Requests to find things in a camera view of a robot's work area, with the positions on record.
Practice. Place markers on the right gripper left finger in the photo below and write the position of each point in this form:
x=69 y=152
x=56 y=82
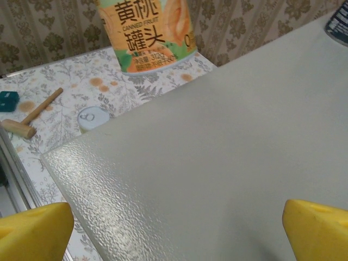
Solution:
x=32 y=233

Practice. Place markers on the grey metal cabinet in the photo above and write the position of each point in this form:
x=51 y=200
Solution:
x=217 y=149

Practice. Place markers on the dark navy can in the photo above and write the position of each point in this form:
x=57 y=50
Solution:
x=340 y=21

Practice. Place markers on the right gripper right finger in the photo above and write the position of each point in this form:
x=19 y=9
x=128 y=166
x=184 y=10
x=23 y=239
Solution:
x=318 y=233

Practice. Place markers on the floral table cover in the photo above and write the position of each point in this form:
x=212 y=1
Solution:
x=68 y=81

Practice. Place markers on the small wooden mallet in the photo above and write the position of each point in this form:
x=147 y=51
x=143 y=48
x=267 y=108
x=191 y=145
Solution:
x=21 y=127

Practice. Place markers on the pale green can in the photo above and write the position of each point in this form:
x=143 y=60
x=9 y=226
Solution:
x=95 y=119

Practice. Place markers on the orange peach fruit can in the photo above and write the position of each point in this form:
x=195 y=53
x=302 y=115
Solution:
x=146 y=32

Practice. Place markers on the teal block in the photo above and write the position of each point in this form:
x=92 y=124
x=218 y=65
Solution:
x=8 y=100

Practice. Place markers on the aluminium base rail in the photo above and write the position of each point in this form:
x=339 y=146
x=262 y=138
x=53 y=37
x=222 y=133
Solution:
x=16 y=174

